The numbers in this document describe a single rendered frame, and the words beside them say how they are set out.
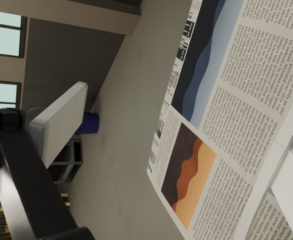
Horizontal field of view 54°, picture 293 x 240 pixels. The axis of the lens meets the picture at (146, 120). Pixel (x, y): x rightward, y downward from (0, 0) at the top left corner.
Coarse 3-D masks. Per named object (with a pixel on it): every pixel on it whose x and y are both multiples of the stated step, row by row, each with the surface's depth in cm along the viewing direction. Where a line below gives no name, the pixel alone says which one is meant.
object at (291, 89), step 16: (288, 80) 19; (288, 96) 19; (272, 128) 20; (272, 144) 20; (256, 160) 22; (256, 176) 22; (240, 192) 23; (272, 192) 20; (240, 208) 23; (272, 208) 20; (256, 224) 21; (272, 224) 20; (288, 224) 19
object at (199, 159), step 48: (240, 0) 24; (288, 0) 20; (192, 48) 30; (240, 48) 24; (288, 48) 19; (192, 96) 29; (240, 96) 23; (192, 144) 29; (240, 144) 23; (192, 192) 29
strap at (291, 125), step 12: (288, 120) 17; (288, 132) 17; (276, 144) 18; (288, 144) 17; (276, 156) 18; (264, 168) 18; (276, 168) 18; (264, 180) 18; (252, 192) 19; (264, 192) 18; (252, 204) 19; (252, 216) 19; (240, 228) 20
